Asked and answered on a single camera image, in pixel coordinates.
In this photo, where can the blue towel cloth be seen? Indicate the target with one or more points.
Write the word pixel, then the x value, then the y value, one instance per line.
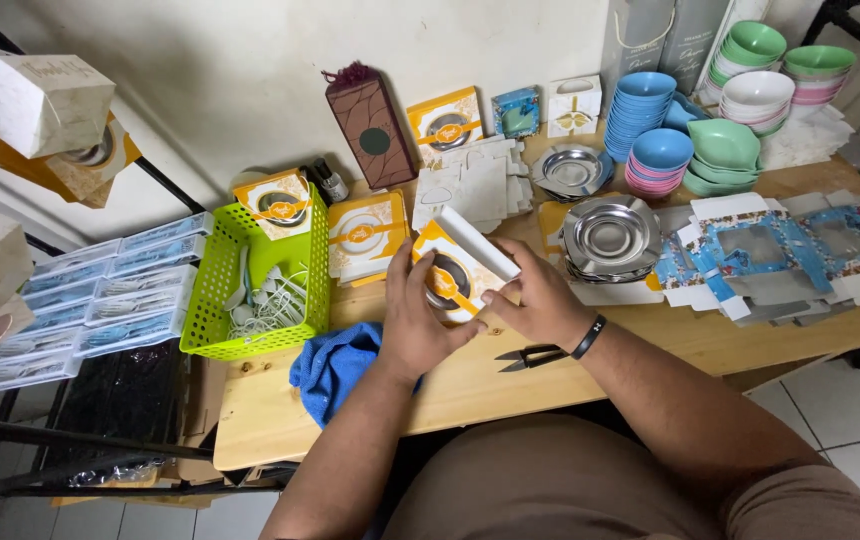
pixel 332 367

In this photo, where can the person's brown shirt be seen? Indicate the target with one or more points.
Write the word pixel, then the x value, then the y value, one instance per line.
pixel 550 487

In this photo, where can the stack of green pink bowls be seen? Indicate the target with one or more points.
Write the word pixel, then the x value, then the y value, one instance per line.
pixel 820 71

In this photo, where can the hanging white gift box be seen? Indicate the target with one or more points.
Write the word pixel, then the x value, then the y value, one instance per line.
pixel 47 105

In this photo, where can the flat yellow box under dishes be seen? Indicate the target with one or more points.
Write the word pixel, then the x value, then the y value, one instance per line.
pixel 550 225

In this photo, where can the stack of flat yellow boxes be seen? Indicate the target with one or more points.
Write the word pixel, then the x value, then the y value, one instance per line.
pixel 362 236

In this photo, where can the stack of blue bowls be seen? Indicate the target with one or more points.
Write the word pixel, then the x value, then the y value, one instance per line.
pixel 640 109

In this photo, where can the yellow gift box with dish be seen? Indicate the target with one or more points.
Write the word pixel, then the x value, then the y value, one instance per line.
pixel 276 202
pixel 445 127

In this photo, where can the small dark bottle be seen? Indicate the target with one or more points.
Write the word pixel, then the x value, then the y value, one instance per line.
pixel 332 181

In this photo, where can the green plastic basket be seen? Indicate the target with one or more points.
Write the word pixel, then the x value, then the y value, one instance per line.
pixel 209 300

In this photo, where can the black wristband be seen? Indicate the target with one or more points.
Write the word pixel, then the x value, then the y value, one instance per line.
pixel 589 336

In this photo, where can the blue leaf bowl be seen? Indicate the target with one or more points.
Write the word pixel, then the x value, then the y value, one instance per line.
pixel 679 116

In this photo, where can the grey paper bag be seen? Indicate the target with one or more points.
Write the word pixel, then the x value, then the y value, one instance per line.
pixel 636 37
pixel 692 34

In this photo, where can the black metal rack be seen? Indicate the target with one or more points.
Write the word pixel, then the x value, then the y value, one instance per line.
pixel 62 450

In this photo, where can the tall brown gift box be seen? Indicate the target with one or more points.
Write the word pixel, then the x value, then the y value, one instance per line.
pixel 371 131

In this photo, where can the heap of white plastic spoons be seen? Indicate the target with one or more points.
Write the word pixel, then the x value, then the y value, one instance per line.
pixel 269 304

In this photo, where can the hanging yellow gift box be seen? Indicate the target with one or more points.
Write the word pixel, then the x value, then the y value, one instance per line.
pixel 100 169

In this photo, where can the tall stack of steel dishes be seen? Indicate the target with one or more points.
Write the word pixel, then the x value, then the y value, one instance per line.
pixel 610 236

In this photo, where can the black thread snips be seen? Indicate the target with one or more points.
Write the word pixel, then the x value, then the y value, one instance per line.
pixel 531 357

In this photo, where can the yellow white windowed gift box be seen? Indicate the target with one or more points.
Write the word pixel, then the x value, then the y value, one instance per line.
pixel 475 251

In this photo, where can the small stack of steel dishes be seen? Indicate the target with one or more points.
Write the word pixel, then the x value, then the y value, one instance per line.
pixel 571 171

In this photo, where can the stack of green white bowls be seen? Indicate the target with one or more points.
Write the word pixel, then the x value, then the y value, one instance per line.
pixel 752 45

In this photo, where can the steel dish inside gift box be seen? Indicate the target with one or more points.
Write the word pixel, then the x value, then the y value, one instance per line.
pixel 451 279

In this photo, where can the person's left hand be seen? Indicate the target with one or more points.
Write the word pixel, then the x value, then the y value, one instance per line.
pixel 411 322

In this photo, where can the person's right hand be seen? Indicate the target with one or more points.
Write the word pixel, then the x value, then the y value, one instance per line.
pixel 546 304

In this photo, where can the stack of flat white boxes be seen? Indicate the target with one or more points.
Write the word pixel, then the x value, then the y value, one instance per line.
pixel 475 184

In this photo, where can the stack of green leaf bowls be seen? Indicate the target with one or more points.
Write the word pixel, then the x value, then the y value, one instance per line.
pixel 722 154

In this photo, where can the stack of clear spoon boxes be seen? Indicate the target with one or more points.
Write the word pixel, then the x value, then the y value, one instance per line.
pixel 100 300

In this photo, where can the pile of marbled white boxes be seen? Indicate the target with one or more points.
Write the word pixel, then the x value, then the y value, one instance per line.
pixel 805 142

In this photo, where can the small blue gift box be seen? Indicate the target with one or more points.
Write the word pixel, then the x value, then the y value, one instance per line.
pixel 516 112

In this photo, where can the black plastic bag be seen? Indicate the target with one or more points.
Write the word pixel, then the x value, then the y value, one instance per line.
pixel 119 397

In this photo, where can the white butterfly gift box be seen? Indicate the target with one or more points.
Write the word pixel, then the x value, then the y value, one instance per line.
pixel 574 105

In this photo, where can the pile of blue floral boxes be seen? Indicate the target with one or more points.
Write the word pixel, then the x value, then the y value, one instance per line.
pixel 790 255

